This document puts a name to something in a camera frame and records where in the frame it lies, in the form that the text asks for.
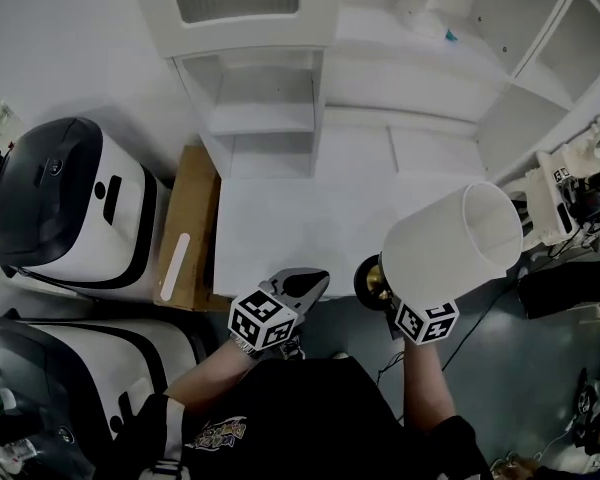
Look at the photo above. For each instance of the white desk hutch shelving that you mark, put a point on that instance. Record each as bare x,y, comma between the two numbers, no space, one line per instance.
260,93

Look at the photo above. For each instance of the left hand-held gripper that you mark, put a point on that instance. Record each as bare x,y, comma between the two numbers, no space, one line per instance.
262,320

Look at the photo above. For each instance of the black white printed tag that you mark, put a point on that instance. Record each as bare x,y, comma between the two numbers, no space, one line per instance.
561,175

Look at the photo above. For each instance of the white desk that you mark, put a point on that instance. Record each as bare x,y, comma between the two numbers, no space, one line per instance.
305,228

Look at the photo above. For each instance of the person's left forearm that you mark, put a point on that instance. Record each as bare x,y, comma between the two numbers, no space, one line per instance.
210,378

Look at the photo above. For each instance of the person's left shoe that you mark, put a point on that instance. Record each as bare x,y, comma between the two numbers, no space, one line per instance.
292,350

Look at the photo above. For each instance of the oval white framed mirror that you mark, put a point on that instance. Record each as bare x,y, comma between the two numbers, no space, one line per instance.
587,148

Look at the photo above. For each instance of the person's right shoe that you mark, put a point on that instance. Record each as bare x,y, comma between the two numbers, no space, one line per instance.
340,355

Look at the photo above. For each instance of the person's black t-shirt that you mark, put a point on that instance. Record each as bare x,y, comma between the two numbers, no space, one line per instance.
305,418

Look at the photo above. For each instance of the black helmet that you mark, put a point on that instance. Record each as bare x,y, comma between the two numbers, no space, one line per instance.
597,193

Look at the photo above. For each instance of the person's right forearm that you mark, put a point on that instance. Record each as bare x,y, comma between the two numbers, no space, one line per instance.
427,388

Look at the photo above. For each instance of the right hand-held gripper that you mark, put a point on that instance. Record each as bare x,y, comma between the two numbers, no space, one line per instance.
425,320

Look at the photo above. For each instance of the clear water bottle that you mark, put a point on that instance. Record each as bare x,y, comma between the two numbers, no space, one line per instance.
22,449

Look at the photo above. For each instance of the white table lamp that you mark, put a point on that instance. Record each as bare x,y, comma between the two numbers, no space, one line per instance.
430,258

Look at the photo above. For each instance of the white black mobile robot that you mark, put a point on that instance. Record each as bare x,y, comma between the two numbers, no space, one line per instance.
80,208
95,358

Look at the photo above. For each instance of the white plastic bag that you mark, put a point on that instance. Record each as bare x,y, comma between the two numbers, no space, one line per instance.
427,20

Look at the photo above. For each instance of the person's shoe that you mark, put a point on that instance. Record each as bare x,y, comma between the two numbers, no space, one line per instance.
340,355
292,350

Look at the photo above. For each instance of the white vanity table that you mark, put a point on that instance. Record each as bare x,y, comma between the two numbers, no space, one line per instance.
545,203

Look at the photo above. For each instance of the brown cardboard box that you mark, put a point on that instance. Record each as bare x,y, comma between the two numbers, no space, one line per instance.
190,208

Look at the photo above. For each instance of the small teal item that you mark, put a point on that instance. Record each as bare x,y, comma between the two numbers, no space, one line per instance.
450,35

